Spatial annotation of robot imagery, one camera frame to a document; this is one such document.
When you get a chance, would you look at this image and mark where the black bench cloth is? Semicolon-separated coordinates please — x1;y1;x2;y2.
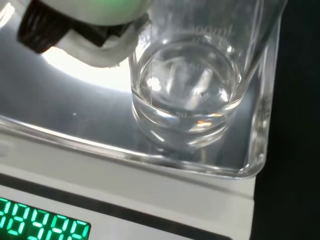
252;0;320;240

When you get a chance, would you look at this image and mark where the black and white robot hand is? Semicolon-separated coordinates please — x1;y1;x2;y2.
16;0;152;69

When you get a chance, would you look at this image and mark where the white electronic balance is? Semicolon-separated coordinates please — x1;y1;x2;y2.
0;0;288;240

